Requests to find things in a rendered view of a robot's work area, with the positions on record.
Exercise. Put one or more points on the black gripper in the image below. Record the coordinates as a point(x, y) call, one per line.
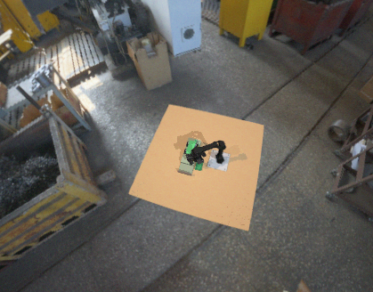
point(191, 161)

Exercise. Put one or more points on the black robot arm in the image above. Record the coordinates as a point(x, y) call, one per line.
point(195, 152)

